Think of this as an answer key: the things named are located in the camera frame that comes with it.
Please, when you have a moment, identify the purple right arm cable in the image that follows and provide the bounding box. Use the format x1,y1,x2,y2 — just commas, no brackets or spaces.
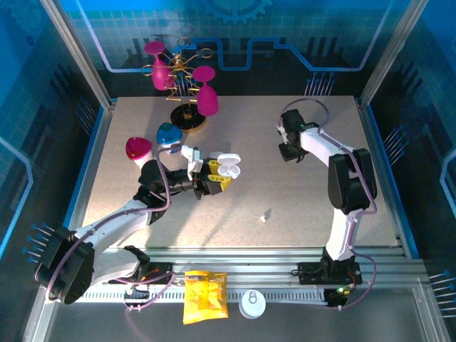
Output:
281,98,378,311

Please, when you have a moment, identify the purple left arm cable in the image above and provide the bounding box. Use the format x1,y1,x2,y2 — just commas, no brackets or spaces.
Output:
44,145,192,314

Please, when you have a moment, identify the white oval charging case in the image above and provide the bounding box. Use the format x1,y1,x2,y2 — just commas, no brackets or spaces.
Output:
216,152,242,179

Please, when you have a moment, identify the yellow snack bag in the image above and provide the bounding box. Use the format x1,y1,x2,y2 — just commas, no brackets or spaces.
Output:
182,270,229,325

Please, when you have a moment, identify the gold wire glass rack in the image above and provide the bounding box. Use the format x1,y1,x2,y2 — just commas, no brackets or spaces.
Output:
141,37,214,133

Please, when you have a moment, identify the white pull-tab can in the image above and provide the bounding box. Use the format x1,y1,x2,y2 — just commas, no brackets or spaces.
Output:
238,289,266,319

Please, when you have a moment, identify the white cup with blue lid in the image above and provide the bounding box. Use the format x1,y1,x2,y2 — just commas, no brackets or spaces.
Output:
155,122,184,155

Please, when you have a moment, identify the aluminium mounting rail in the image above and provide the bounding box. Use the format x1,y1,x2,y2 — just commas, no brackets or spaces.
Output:
71,246,428,288

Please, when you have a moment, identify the white cup with pink lid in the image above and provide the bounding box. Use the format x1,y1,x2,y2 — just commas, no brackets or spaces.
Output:
125,136,155,168

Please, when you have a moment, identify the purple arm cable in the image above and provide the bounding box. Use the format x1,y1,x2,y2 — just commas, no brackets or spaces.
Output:
44,145,192,314
281,98,378,311

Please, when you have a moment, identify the aluminium frame post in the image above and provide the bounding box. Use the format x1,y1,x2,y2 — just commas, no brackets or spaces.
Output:
39,0,117,110
358,0,430,108

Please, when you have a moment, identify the pink wine glass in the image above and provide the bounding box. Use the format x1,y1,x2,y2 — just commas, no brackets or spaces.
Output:
143,40,175,91
192,66,219,118

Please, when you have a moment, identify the white slotted cable tray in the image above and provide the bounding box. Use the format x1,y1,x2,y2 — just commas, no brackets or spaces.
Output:
87,287,328,304

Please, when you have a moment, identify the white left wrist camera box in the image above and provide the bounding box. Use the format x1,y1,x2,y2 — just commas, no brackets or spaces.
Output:
180,145,204,181

